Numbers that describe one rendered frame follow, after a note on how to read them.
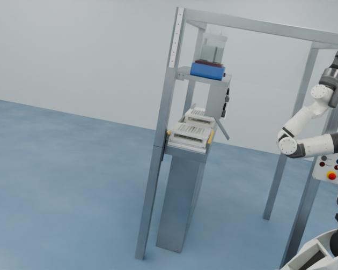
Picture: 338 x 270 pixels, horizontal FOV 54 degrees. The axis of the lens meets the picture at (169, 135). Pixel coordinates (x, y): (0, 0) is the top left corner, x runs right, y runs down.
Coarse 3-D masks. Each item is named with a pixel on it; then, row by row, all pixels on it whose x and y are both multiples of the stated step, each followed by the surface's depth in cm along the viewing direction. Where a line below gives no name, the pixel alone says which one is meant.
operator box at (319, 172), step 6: (318, 156) 192; (330, 156) 187; (336, 156) 186; (318, 162) 190; (330, 162) 188; (318, 168) 190; (324, 168) 189; (330, 168) 189; (312, 174) 196; (318, 174) 191; (324, 174) 190; (336, 174) 189; (324, 180) 191; (330, 180) 190; (336, 180) 190
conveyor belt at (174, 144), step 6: (198, 108) 338; (204, 126) 270; (210, 132) 256; (168, 144) 220; (174, 144) 219; (180, 144) 218; (186, 144) 218; (186, 150) 219; (192, 150) 218; (198, 150) 217; (204, 150) 216
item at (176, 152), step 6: (216, 126) 281; (210, 144) 229; (168, 150) 224; (174, 150) 223; (180, 150) 222; (180, 156) 223; (186, 156) 222; (192, 156) 221; (198, 156) 220; (204, 156) 219; (204, 162) 220
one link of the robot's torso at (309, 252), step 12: (312, 240) 142; (324, 240) 142; (300, 252) 141; (312, 252) 141; (324, 252) 134; (288, 264) 142; (300, 264) 142; (312, 264) 139; (324, 264) 129; (336, 264) 128
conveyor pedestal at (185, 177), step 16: (176, 160) 235; (192, 160) 232; (176, 176) 238; (192, 176) 235; (176, 192) 241; (192, 192) 238; (176, 208) 244; (192, 208) 277; (160, 224) 250; (176, 224) 247; (160, 240) 253; (176, 240) 251
